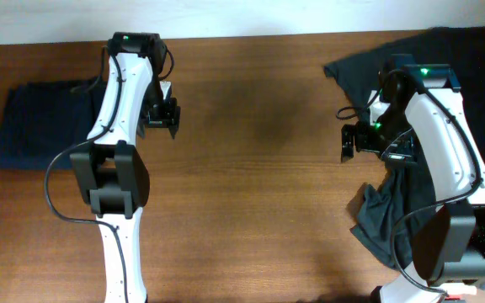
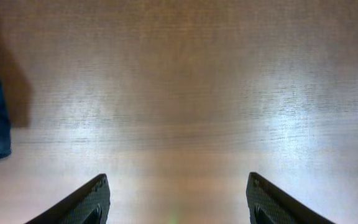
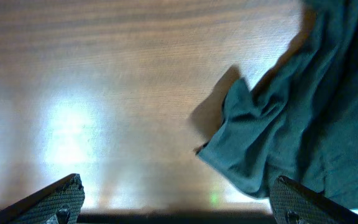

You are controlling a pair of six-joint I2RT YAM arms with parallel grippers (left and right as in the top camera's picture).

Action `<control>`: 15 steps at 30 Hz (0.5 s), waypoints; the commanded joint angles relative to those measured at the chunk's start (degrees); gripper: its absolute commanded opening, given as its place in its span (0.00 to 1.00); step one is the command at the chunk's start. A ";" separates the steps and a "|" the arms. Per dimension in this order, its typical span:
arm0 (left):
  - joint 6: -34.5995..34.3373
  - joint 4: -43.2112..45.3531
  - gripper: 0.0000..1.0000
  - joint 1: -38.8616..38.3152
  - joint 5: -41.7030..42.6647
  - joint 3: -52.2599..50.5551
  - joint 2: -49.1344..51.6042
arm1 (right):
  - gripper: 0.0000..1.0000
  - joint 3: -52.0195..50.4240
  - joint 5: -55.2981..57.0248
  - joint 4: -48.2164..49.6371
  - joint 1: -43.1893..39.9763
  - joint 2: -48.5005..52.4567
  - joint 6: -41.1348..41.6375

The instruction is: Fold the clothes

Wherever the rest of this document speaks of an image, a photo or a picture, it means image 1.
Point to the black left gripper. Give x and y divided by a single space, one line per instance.
161 119

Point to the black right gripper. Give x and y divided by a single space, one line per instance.
349 141

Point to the dark blue shorts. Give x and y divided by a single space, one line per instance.
41 119

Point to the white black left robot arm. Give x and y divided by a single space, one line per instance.
112 178

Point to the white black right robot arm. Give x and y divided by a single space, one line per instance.
418 112

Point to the white red garment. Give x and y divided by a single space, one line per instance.
478 286

